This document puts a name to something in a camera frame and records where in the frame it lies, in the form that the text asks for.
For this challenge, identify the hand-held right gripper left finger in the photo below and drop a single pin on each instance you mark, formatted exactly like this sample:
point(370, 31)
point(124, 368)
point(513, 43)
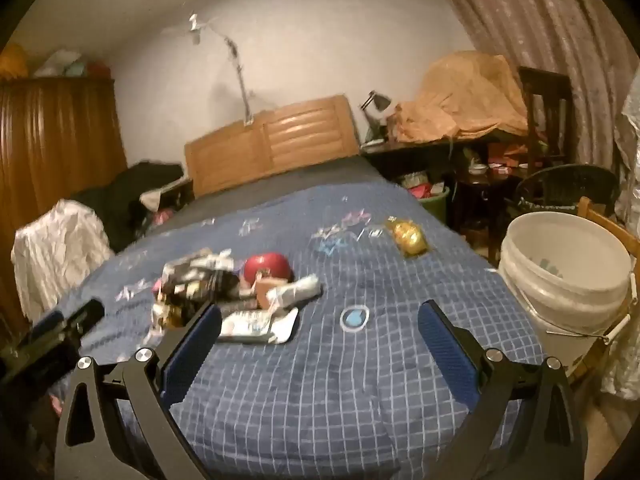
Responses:
point(192, 347)

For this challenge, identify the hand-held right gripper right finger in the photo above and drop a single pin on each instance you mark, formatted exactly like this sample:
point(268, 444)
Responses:
point(445, 355)

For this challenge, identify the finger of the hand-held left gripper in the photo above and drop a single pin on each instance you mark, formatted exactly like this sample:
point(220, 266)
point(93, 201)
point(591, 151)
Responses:
point(50, 321)
point(85, 315)

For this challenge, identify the white medicine box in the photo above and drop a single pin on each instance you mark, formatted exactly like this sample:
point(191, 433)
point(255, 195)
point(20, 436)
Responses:
point(257, 326)

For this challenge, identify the beige sponge block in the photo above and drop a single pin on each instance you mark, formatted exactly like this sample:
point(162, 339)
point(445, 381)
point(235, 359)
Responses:
point(264, 291)

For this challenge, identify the white plastic bucket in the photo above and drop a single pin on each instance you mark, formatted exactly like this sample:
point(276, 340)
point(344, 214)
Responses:
point(555, 280)

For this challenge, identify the black snack wrapper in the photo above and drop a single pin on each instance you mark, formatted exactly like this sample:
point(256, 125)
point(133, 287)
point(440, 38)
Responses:
point(195, 280)

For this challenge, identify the white crumpled plastic cover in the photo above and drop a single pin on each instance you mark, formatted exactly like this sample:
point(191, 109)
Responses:
point(55, 250)

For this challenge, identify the red apple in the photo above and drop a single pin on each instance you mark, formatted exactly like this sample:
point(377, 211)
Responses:
point(270, 266)

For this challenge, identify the gold foil wrapper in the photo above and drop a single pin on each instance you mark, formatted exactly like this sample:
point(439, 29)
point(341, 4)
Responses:
point(409, 237)

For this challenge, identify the pile of black clothes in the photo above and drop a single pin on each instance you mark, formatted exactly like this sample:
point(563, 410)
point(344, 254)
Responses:
point(120, 195)

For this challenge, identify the blue checked blanket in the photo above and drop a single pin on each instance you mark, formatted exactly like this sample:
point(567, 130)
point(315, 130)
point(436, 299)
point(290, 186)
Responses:
point(320, 395)

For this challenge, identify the green bucket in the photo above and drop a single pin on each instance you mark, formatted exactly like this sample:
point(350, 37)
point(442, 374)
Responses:
point(435, 202)

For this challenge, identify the wooden wardrobe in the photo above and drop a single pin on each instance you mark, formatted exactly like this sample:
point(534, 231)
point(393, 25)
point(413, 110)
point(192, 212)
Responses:
point(55, 160)

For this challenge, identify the dark round side table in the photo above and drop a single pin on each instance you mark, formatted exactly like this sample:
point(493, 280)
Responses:
point(475, 195)

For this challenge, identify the dark grey mattress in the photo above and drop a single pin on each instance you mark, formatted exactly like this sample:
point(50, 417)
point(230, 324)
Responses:
point(280, 190)

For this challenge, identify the white bowl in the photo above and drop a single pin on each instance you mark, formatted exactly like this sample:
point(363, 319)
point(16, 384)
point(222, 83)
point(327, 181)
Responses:
point(477, 168)

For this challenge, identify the dark wooden desk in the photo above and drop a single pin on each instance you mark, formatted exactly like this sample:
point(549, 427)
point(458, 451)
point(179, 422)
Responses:
point(425, 149)

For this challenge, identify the light wooden chair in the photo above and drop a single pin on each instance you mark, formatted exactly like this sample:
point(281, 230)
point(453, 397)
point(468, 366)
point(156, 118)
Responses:
point(612, 232)

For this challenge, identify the black mesh chair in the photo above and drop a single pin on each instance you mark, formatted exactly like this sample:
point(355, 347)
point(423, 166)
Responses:
point(565, 185)

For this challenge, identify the wooden headboard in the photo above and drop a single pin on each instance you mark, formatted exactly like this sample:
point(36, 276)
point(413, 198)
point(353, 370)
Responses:
point(280, 145)

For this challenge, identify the pale plastic bag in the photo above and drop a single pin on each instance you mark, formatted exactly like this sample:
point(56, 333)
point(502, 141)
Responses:
point(57, 65)

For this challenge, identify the silver plastic cover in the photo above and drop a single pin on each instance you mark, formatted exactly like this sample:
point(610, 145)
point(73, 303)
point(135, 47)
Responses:
point(627, 180)

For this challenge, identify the orange cloth cover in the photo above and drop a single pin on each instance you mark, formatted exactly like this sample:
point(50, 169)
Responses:
point(465, 95)

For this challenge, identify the black desk lamp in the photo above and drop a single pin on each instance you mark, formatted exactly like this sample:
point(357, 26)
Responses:
point(376, 102)

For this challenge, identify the yellow bag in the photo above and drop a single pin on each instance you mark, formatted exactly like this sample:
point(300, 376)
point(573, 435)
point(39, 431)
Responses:
point(12, 60)

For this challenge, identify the dark wooden chair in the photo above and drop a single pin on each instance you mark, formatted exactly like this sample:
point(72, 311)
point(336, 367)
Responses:
point(545, 90)

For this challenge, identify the patterned brown curtain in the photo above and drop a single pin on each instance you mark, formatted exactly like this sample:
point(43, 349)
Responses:
point(545, 20)

